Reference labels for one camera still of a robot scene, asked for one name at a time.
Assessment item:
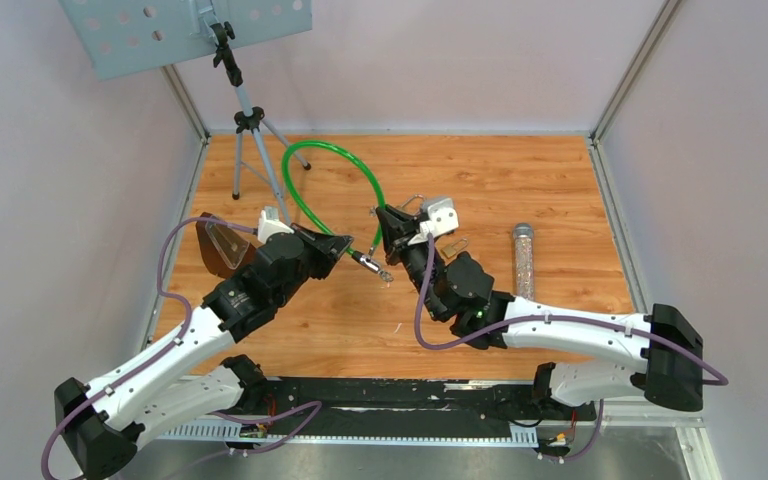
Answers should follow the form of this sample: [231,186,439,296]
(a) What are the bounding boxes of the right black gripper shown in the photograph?
[376,210,445,323]

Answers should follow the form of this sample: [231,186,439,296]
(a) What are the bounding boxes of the large brass padlock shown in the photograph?
[369,194,427,216]

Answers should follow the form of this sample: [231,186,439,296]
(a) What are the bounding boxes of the keys of cable lock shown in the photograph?
[377,269,394,284]

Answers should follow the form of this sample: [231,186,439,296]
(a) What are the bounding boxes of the small brass padlock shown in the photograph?
[440,238,469,260]

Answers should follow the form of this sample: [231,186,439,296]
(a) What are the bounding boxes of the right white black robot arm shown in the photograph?
[376,203,717,418]

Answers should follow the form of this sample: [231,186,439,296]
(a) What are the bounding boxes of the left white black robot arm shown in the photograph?
[52,224,354,479]

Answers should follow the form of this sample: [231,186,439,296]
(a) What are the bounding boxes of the brown wooden metronome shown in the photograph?
[196,222,256,279]

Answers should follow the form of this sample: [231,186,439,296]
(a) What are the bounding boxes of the glittery silver microphone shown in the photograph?
[512,223,535,300]

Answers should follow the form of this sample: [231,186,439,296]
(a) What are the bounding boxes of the blue music stand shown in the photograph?
[59,0,314,227]

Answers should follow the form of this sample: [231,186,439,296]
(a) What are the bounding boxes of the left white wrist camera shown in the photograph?
[256,206,294,245]

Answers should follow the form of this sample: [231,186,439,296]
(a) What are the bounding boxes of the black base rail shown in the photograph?
[163,377,598,447]

